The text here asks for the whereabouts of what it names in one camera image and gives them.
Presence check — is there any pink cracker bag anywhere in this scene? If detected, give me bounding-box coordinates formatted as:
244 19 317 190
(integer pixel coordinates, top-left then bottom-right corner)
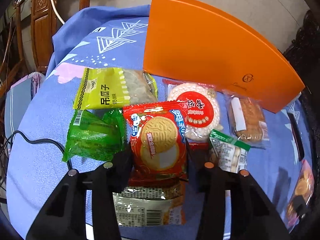
286 160 315 231

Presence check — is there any clear brown pastry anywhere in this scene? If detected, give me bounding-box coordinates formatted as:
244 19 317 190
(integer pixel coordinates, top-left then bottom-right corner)
222 90 270 149

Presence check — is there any red biscuit packet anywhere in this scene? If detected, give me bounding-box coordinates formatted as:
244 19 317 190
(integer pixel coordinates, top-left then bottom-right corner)
123 100 187 187

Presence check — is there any round rice cake red label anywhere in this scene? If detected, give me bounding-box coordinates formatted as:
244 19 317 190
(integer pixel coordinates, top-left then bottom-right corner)
163 79 223 141

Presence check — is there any green white small snack packet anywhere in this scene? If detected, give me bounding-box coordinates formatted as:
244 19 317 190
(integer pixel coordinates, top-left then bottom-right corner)
209 129 251 173

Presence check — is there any orange grey noodle snack packet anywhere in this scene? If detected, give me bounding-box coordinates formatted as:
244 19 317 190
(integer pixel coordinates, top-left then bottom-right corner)
113 182 185 227

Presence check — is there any green wrapped snack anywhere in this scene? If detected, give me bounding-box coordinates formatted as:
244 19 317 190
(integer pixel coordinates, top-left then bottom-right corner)
62 108 127 162

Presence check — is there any yellow green seed packet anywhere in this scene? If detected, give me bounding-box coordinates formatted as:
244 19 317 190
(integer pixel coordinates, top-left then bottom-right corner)
73 67 158 110

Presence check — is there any blue patterned tablecloth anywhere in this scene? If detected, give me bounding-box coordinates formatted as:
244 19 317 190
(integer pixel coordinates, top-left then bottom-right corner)
7 5 313 239

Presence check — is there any orange cardboard box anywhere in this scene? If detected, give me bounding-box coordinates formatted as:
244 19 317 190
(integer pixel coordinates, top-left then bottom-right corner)
143 0 304 113

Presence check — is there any carved wooden chair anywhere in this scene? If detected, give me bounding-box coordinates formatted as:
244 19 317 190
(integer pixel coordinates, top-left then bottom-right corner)
0 0 93 98

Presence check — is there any black cable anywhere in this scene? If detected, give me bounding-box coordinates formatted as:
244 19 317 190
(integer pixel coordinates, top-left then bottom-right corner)
0 130 73 170

